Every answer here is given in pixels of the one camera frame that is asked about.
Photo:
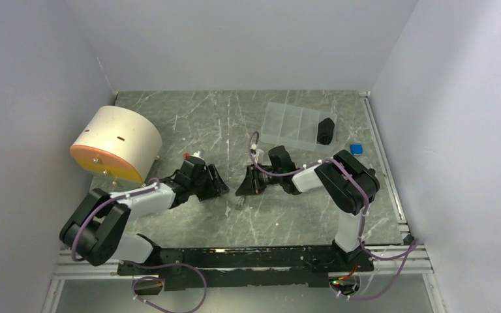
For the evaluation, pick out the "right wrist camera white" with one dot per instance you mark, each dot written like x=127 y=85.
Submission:
x=258 y=155

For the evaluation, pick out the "clear plastic organizer box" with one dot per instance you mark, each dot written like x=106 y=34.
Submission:
x=295 y=127

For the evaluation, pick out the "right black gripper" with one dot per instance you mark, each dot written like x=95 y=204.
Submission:
x=251 y=183

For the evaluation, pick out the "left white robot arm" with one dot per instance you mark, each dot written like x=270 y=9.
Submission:
x=95 y=232

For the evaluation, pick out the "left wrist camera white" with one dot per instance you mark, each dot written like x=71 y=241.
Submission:
x=197 y=154

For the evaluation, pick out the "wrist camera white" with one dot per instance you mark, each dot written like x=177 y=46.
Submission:
x=197 y=154
x=258 y=155

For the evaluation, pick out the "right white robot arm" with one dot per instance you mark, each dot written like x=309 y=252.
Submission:
x=351 y=186

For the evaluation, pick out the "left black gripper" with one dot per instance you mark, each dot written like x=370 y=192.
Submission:
x=216 y=185

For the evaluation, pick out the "grey underwear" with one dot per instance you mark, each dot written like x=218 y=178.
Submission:
x=240 y=202

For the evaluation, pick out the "blue small block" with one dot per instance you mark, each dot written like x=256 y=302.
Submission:
x=356 y=149

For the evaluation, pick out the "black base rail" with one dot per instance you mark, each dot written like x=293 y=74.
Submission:
x=311 y=265

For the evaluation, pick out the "black striped underwear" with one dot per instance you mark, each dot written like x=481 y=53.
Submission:
x=325 y=131

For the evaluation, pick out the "cream cylindrical drum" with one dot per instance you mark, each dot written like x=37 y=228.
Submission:
x=119 y=143

